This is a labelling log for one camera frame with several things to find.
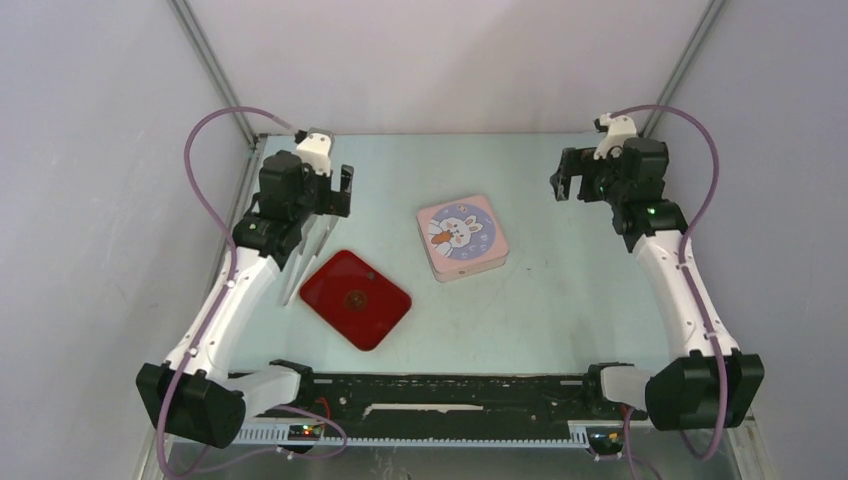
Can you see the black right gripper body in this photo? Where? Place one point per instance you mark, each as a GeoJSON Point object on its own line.
{"type": "Point", "coordinates": [595, 174]}

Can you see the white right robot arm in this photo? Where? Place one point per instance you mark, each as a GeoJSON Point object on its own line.
{"type": "Point", "coordinates": [709, 381]}

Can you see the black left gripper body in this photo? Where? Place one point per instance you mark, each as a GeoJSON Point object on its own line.
{"type": "Point", "coordinates": [320, 193]}

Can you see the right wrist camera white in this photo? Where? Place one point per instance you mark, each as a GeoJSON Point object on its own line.
{"type": "Point", "coordinates": [616, 129]}

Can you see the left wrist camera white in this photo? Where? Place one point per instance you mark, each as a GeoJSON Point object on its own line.
{"type": "Point", "coordinates": [314, 148]}

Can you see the silver metal tin lid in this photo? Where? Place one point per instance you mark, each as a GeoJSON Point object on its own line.
{"type": "Point", "coordinates": [462, 228]}

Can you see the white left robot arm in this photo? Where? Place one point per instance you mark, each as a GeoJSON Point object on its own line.
{"type": "Point", "coordinates": [192, 394]}

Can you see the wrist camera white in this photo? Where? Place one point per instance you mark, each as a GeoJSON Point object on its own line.
{"type": "Point", "coordinates": [314, 148]}
{"type": "Point", "coordinates": [616, 129]}

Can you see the pink tin with white dividers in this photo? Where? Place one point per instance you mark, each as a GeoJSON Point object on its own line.
{"type": "Point", "coordinates": [446, 269]}

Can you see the red rectangular tray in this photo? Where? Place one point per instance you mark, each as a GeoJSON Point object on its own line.
{"type": "Point", "coordinates": [355, 299]}

